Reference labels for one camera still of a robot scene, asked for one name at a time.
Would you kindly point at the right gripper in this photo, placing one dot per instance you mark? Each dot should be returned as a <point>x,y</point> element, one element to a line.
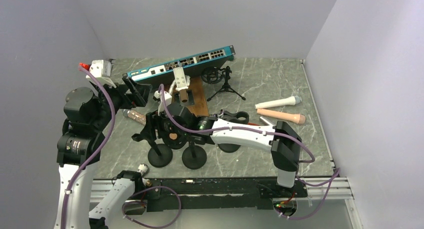
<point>154,120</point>

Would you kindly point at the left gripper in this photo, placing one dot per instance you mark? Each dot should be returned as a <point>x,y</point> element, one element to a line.
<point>139,95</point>

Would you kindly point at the glitter microphone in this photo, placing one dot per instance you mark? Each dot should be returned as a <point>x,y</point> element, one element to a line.
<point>135,116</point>

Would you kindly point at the black clamp mic stand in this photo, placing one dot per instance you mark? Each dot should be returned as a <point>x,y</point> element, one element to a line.
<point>240,117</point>

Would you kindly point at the white microphone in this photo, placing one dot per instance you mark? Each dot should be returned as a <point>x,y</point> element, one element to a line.
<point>289,101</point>

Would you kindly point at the pink microphone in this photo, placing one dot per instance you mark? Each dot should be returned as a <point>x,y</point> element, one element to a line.
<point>295,118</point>

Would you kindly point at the silver microphone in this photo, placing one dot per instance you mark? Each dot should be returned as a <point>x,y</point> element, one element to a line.
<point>266,121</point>

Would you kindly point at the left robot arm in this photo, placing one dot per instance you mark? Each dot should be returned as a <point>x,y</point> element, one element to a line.
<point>89,110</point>

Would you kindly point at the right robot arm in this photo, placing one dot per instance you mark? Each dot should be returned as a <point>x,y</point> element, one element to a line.
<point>280,140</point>

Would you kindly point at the black round base stand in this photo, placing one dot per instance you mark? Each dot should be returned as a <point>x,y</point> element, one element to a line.
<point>159,155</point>

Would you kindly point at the wooden board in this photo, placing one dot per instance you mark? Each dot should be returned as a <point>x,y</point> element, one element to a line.
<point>196,101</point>

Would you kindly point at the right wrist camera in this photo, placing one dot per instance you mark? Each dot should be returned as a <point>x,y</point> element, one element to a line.
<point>162,97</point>

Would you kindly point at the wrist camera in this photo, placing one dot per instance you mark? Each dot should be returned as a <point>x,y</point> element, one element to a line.
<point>162,97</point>
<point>101,70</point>

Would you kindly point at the white metal lever handle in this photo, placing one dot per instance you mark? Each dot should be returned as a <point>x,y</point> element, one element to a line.
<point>180,84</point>

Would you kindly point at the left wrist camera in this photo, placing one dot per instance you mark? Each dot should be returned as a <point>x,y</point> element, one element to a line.
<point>101,70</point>

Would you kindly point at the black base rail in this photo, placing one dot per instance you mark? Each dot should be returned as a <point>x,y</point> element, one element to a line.
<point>216,193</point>

